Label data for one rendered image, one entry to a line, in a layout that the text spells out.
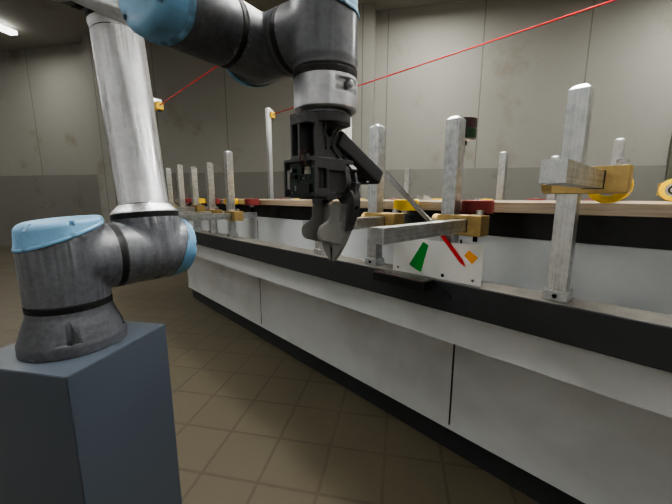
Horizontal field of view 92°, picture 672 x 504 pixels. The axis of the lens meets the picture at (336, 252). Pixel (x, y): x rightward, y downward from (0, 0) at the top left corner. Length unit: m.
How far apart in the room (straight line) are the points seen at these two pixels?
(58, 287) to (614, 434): 1.30
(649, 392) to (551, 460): 0.46
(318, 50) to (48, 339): 0.71
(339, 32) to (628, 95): 5.21
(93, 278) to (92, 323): 0.09
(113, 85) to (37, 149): 6.96
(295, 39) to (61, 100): 7.10
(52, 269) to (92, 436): 0.33
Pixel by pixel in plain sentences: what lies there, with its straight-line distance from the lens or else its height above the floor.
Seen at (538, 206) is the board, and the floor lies 0.89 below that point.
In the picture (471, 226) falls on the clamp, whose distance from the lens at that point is 0.84.
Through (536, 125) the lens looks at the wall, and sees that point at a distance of 5.12.
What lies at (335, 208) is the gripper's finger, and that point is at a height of 0.90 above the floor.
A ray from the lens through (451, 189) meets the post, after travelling 0.87.
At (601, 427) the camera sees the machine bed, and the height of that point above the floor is 0.34.
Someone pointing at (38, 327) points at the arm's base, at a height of 0.66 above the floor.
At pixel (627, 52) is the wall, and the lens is 5.67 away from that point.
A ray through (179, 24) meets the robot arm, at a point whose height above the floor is 1.11.
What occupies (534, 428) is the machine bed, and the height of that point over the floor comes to 0.25.
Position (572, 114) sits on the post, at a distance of 0.81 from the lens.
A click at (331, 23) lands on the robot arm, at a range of 0.49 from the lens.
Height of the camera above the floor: 0.91
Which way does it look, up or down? 10 degrees down
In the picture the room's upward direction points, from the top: straight up
